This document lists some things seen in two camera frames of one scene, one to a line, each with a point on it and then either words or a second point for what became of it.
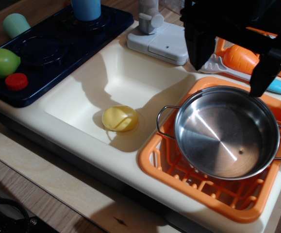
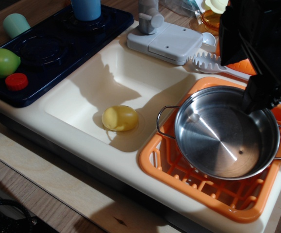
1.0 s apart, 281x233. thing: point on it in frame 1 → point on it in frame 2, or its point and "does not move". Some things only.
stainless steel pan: (223, 132) does not move
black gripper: (269, 25) → (264, 32)
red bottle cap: (16, 81) does not move
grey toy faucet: (157, 38) does not move
